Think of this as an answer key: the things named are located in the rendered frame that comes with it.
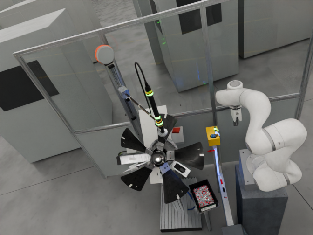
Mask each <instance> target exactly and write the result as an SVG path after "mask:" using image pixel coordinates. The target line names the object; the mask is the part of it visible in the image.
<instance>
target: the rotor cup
mask: <svg viewBox="0 0 313 235"><path fill-rule="evenodd" d="M157 158H159V160H158V161H157ZM150 161H151V163H152V165H154V166H156V167H161V166H163V165H164V163H166V162H167V150H166V149H164V151H161V150H159V149H158V148H156V149H155V150H154V151H153V153H152V155H151V157H150Z"/></svg>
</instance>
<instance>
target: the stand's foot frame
mask: <svg viewBox="0 0 313 235"><path fill-rule="evenodd" d="M181 181H182V182H183V183H184V184H185V185H186V186H187V187H188V188H190V187H189V185H191V184H194V183H197V179H196V177H193V178H184V179H181ZM180 200H181V202H182V205H183V209H184V210H183V211H175V208H174V206H173V204H172V202H171V203H168V204H165V203H164V192H163V186H161V214H160V230H161V232H162V233H163V232H181V231H198V230H202V223H201V214H198V212H197V209H196V208H194V209H193V210H187V209H191V208H193V207H194V206H195V204H194V202H193V200H192V199H191V197H190V196H189V195H188V193H186V194H185V195H184V196H183V197H181V198H180Z"/></svg>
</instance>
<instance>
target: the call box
mask: <svg viewBox="0 0 313 235"><path fill-rule="evenodd" d="M215 127H216V130H217V131H216V132H217V134H218V136H215V137H214V138H212V137H211V134H215V131H214V126H212V127H206V133H207V138H208V143H209V146H215V145H220V137H219V133H218V129H217V126H215ZM217 134H215V135H217Z"/></svg>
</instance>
